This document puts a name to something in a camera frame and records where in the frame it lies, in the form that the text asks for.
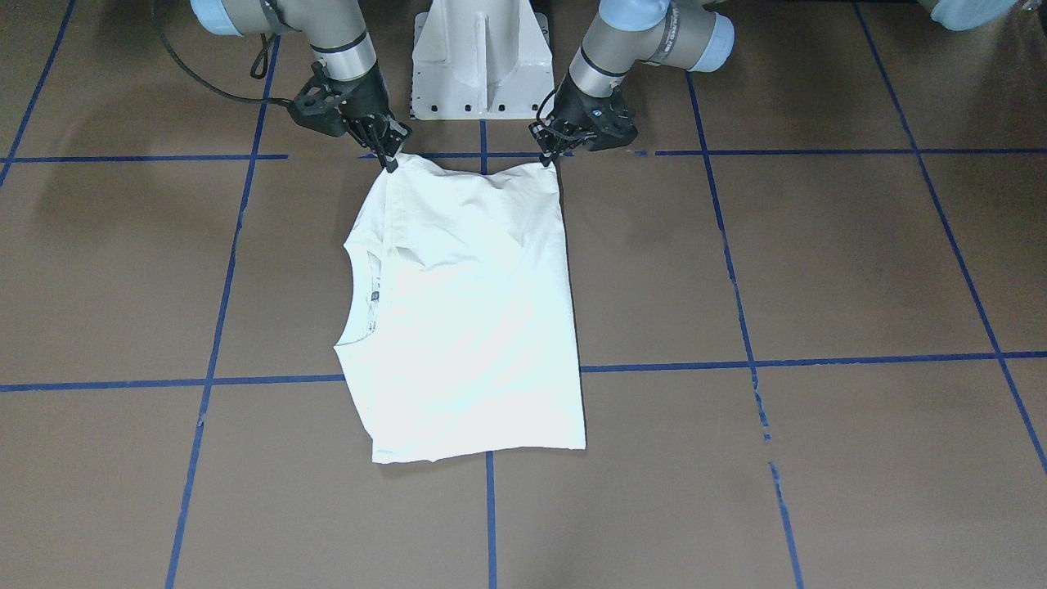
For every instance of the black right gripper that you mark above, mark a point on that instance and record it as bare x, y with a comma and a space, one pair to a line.
367, 96

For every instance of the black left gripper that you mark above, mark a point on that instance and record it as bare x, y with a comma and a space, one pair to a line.
575, 109

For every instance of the cream long-sleeve cat shirt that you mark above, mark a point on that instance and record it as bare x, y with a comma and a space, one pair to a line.
460, 336

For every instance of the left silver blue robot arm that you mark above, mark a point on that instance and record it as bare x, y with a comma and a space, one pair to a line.
686, 35

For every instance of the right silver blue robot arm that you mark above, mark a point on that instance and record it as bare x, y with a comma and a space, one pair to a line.
335, 30

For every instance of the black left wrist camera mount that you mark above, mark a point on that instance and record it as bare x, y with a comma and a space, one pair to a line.
611, 124

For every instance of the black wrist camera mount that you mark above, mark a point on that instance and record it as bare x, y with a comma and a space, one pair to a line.
611, 124
316, 106

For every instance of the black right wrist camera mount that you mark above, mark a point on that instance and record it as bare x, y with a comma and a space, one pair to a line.
316, 106

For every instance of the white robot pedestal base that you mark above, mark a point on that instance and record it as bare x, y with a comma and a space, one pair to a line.
480, 60

